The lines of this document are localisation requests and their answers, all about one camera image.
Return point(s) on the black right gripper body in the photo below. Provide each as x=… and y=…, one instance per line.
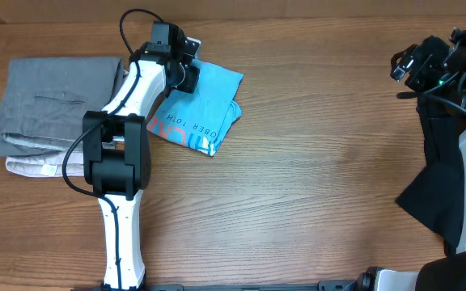
x=428, y=73

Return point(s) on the black garment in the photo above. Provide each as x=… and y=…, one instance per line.
x=436, y=195

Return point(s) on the folded grey trousers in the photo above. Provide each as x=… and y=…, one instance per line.
x=37, y=69

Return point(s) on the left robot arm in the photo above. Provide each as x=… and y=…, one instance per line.
x=116, y=154

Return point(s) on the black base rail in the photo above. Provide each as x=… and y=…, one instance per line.
x=233, y=287

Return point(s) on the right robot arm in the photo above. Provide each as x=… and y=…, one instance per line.
x=447, y=273

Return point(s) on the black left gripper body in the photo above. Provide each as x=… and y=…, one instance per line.
x=187, y=77

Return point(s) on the folded beige trousers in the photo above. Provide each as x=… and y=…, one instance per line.
x=35, y=165

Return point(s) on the light blue printed t-shirt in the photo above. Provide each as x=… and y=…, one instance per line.
x=202, y=119

